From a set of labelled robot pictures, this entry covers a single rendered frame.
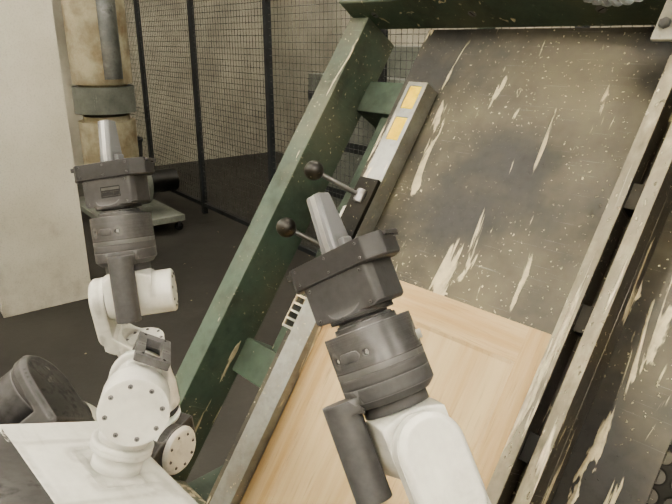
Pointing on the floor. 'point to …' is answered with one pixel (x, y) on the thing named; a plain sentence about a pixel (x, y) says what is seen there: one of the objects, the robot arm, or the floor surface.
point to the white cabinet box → (36, 168)
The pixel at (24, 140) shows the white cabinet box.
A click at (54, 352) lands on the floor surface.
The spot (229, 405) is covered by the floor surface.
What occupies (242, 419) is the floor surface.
